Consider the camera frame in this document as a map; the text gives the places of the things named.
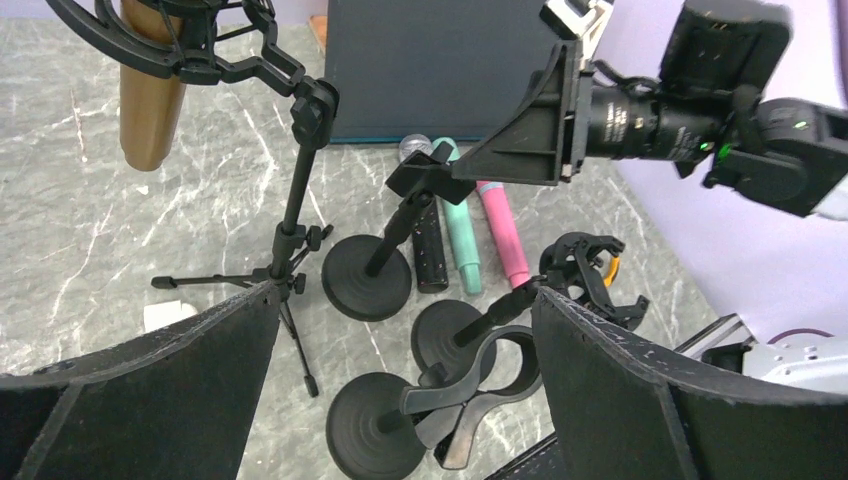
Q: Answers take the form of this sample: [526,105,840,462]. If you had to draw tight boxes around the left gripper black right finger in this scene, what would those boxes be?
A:
[531,288,847,479]

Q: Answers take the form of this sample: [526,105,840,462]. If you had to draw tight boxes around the pink microphone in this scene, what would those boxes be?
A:
[476,181,530,288]

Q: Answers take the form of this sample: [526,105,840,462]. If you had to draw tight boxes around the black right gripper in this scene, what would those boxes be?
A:
[452,41,729,186]

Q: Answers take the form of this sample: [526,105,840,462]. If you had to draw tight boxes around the black mesh-head microphone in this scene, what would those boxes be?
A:
[399,134,449,294]

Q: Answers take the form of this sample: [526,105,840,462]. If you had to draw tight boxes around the black pink-mic desk stand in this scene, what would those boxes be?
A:
[321,144,475,322]

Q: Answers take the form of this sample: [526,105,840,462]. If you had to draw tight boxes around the dark green upright board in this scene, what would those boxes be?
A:
[324,0,558,144]

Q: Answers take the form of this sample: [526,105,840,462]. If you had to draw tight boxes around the yellow-handled pliers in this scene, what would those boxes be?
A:
[603,256,620,287]

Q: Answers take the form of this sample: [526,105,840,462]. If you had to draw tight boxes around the black shock-mount desk stand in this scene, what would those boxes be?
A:
[411,232,650,375]

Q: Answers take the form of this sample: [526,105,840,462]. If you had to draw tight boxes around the black clip desk stand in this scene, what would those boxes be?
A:
[325,325,542,479]

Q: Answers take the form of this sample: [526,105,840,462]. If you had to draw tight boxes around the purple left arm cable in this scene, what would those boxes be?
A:
[767,327,835,346]

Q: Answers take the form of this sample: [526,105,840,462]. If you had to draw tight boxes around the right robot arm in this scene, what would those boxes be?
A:
[452,1,847,220]

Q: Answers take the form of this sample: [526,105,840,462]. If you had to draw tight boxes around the black tripod shock-mount stand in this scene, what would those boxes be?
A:
[44,0,340,399]

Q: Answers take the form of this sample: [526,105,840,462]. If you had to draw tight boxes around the gold condenser microphone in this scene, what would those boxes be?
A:
[120,1,185,172]

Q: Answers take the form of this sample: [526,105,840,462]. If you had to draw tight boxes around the mint green microphone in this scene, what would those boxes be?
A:
[440,176,483,295]

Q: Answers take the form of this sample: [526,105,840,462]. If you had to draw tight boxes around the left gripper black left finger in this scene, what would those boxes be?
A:
[1,283,280,479]

